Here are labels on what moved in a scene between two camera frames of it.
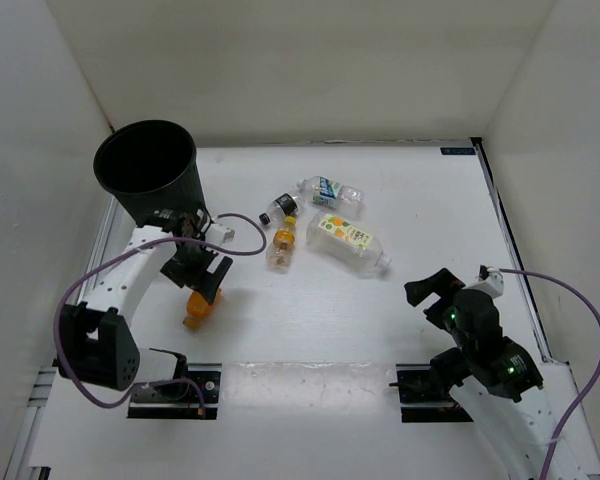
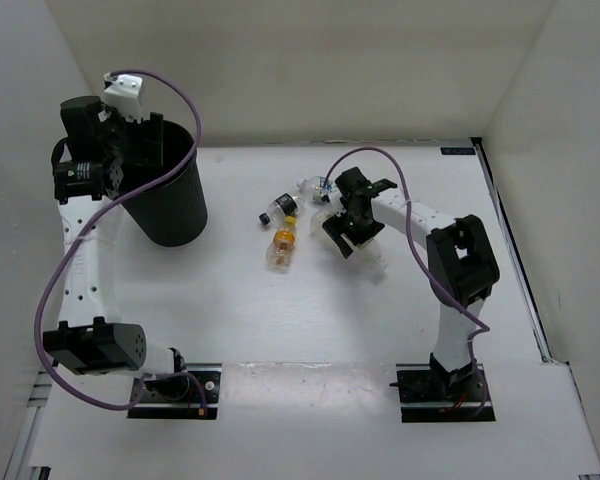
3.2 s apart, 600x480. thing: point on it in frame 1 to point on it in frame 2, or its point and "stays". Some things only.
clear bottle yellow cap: (280, 249) stays
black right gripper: (443, 283) to (336, 225)
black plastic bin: (152, 166) stays
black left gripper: (189, 279) to (147, 153)
